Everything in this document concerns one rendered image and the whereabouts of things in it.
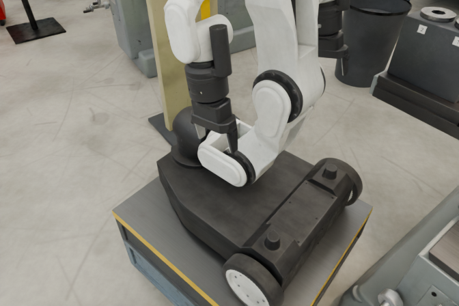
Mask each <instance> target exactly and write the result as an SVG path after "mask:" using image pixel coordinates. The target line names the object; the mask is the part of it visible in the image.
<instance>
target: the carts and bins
mask: <svg viewBox="0 0 459 306"><path fill-rule="evenodd" d="M411 8H412V4H411V3H410V2H409V1H408V0H350V9H349V10H345V11H344V14H343V19H342V25H343V27H342V29H341V31H342V32H343V33H344V44H345V45H346V46H348V54H349V55H350V58H349V60H348V73H347V74H346V75H345V76H343V75H342V59H341V58H340V59H337V61H336V65H335V77H336V78H337V79H338V80H339V81H341V82H342V83H344V84H347V85H349V86H353V87H362V88H365V87H371V85H372V81H373V78H374V76H375V75H376V74H378V73H380V72H382V71H384V70H385V68H386V67H387V64H388V61H389V58H390V56H391V54H392V52H393V49H394V47H395V44H396V42H397V40H398V37H399V35H400V32H401V29H402V25H403V23H404V19H405V17H406V15H408V13H409V12H410V10H411Z"/></svg>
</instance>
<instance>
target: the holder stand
mask: <svg viewBox="0 0 459 306"><path fill-rule="evenodd" d="M387 73H389V74H392V75H393V76H395V77H397V78H400V79H402V80H404V81H406V82H409V83H411V84H413V85H415V86H417V87H420V88H422V89H424V90H426V91H428V92H430V93H432V94H435V95H437V96H439V97H441V98H444V99H446V100H448V101H450V102H452V103H456V102H458V101H459V16H456V13H455V12H453V11H451V10H448V9H445V8H437V7H426V8H422V9H421V10H420V11H417V12H414V13H412V14H409V15H406V17H405V19H404V23H403V25H402V29H401V32H400V35H399V38H398V41H397V44H396V46H395V49H394V52H393V55H392V58H391V61H390V64H389V67H388V70H387Z"/></svg>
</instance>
